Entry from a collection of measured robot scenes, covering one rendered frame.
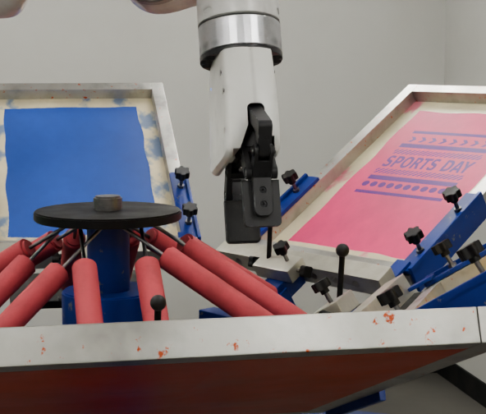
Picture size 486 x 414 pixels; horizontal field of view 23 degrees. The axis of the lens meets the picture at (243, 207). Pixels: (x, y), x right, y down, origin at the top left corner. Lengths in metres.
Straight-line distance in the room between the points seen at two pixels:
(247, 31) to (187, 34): 4.80
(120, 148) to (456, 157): 1.02
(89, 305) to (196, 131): 3.66
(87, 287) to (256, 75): 1.31
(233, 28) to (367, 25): 5.01
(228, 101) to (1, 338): 0.32
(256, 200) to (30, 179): 2.48
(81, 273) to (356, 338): 1.20
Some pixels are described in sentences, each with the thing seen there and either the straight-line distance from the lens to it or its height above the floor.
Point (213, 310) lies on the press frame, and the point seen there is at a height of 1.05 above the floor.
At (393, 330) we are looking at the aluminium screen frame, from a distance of 1.21.
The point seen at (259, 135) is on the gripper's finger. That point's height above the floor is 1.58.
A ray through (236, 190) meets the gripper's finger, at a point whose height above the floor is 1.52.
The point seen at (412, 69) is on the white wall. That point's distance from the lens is 6.14.
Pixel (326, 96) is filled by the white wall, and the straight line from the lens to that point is 6.00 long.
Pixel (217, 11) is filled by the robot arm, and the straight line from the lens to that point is 1.07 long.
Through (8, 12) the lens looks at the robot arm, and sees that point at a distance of 1.15.
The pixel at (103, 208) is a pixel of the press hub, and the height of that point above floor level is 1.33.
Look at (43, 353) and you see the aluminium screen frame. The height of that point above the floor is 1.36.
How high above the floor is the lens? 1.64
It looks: 7 degrees down
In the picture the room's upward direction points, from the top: straight up
